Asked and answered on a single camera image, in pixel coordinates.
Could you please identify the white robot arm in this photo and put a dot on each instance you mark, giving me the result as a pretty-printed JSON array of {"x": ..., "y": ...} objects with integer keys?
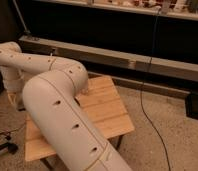
[{"x": 19, "y": 68}]

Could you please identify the wooden bamboo table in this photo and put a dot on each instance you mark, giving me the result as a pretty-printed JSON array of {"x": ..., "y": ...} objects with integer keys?
[{"x": 105, "y": 106}]

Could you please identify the long wooden bench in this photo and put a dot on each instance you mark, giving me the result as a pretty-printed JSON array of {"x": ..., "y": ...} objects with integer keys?
[{"x": 170, "y": 68}]

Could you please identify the metal lamp stand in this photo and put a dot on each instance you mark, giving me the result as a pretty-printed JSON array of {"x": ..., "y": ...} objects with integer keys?
[{"x": 26, "y": 30}]

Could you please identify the black box on floor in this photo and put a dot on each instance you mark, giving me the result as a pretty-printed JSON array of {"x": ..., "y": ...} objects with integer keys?
[{"x": 191, "y": 104}]

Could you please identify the black chair base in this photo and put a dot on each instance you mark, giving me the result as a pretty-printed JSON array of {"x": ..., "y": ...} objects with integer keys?
[{"x": 12, "y": 148}]

